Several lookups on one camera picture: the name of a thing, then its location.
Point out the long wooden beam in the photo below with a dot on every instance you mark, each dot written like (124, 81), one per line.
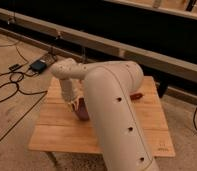
(147, 58)

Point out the purple ceramic bowl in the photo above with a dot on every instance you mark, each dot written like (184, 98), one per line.
(82, 113)

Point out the red-handled tool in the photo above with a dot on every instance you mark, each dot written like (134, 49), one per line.
(136, 96)

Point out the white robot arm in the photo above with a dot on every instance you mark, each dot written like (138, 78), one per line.
(107, 90)

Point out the black power adapter box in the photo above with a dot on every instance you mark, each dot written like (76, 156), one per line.
(38, 66)

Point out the small black plug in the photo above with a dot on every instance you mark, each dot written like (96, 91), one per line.
(14, 67)

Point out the wooden table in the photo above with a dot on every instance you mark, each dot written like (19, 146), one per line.
(58, 129)

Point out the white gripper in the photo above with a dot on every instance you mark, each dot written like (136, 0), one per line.
(71, 91)

